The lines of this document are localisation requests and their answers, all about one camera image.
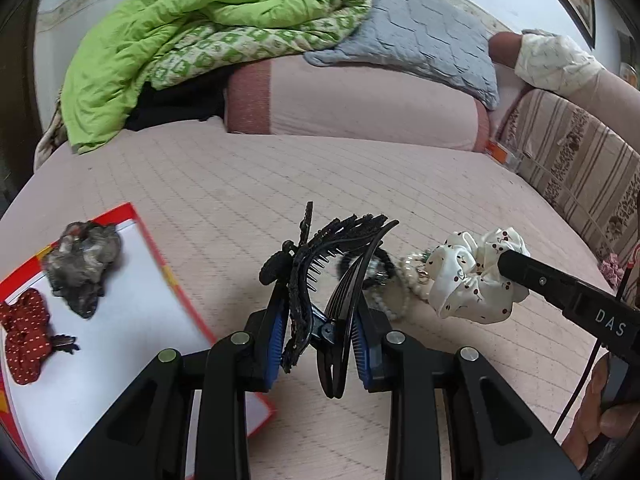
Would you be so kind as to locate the white patterned cloth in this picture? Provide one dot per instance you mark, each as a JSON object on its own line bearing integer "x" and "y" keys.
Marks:
{"x": 555, "y": 63}

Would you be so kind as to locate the red white tray box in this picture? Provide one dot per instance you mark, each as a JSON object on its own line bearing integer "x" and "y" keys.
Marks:
{"x": 143, "y": 311}

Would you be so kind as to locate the black hair claw clip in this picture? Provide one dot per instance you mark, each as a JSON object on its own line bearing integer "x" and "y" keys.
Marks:
{"x": 328, "y": 271}

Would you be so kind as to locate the pink quilted mattress cover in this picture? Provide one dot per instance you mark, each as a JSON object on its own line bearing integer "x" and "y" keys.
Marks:
{"x": 218, "y": 204}

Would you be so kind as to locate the green quilt blanket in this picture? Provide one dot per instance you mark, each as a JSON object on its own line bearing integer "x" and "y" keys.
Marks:
{"x": 166, "y": 42}

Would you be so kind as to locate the grey brown scrunchie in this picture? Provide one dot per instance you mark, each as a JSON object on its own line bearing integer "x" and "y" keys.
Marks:
{"x": 79, "y": 262}

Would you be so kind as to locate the white cherry print scrunchie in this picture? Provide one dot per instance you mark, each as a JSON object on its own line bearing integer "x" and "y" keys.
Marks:
{"x": 465, "y": 279}

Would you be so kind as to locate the orange white small box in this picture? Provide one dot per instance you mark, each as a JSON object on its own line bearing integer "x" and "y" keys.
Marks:
{"x": 503, "y": 156}

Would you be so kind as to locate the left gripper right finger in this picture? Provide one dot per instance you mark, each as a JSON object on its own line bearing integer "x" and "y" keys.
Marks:
{"x": 391, "y": 361}

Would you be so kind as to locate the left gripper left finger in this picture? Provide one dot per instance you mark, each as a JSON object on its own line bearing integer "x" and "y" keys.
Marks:
{"x": 246, "y": 361}

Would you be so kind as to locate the grey quilted pillow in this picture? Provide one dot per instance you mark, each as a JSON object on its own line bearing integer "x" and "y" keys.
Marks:
{"x": 430, "y": 39}

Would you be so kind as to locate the striped floral headboard cushion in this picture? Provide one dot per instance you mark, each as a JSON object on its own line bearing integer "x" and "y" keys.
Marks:
{"x": 581, "y": 154}

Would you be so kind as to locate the pink bolster pillow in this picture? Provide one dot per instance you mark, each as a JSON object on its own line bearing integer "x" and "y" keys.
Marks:
{"x": 291, "y": 97}

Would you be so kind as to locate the small dark hair clip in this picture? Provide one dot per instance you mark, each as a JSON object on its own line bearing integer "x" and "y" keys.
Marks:
{"x": 63, "y": 343}

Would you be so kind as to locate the red dotted scrunchie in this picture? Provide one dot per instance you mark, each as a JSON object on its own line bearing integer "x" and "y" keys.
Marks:
{"x": 26, "y": 323}

